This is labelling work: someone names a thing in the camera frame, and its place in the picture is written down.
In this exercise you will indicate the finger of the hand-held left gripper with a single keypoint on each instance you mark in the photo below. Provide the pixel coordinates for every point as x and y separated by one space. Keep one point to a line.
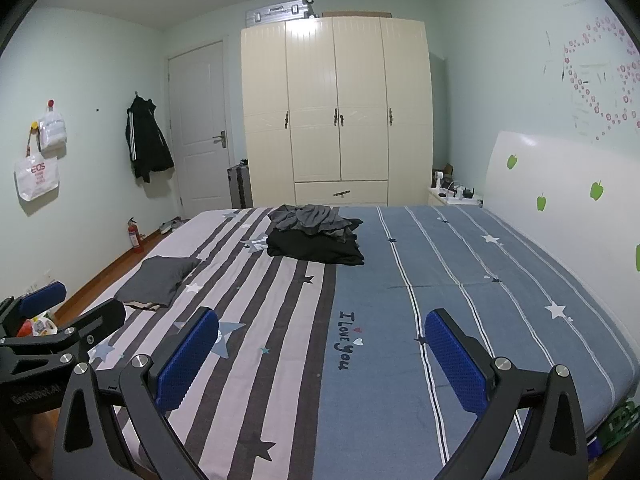
44 296
102 317

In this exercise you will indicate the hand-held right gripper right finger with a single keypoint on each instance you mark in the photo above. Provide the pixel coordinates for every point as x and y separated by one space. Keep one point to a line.
455 360

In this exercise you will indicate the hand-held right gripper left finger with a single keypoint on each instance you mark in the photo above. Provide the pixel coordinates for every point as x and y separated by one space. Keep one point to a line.
187 360

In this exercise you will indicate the grey garment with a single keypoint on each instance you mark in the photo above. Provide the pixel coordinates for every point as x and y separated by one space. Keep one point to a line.
310 217

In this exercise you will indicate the colourful packets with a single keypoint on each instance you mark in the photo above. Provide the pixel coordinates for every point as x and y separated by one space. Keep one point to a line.
36 326

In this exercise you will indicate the folded dark grey cloth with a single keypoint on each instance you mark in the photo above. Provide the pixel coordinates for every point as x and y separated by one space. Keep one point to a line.
155 280

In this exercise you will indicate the red fire extinguisher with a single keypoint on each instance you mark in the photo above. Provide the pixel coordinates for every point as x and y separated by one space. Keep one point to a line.
135 237

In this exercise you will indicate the pair of shoes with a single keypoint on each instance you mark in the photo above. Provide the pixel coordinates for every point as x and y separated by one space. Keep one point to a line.
172 225

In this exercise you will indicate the white tote bag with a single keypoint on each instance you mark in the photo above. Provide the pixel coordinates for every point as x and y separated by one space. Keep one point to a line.
37 175

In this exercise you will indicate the white nightstand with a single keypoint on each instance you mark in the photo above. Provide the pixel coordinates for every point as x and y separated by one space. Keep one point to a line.
455 199

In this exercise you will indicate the black garment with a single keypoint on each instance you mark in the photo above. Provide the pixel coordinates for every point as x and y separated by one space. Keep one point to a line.
310 250

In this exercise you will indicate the white plastic bag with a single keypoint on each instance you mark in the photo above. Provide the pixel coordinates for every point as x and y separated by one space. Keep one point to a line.
52 130

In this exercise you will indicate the white bed headboard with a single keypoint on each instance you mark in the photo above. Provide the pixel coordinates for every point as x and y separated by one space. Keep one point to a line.
560 230

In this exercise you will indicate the green box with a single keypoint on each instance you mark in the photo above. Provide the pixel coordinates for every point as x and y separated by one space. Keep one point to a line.
620 425

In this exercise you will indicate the small white fan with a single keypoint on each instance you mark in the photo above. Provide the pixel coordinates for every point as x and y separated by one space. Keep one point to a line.
439 181

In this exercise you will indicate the black jacket with white stripes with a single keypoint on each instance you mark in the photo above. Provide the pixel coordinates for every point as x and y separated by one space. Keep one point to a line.
147 140

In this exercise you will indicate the small cardboard box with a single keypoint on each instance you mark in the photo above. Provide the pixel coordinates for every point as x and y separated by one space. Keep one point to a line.
448 169

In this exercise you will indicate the white door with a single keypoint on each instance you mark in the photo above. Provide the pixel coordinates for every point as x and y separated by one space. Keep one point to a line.
197 125

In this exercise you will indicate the cream wardrobe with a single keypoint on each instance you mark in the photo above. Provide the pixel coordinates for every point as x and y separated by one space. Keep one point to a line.
335 100

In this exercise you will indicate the silver case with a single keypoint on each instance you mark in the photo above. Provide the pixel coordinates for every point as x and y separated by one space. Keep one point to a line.
280 11

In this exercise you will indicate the flat cardboard box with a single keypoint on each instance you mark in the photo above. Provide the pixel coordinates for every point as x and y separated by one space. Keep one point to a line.
356 14

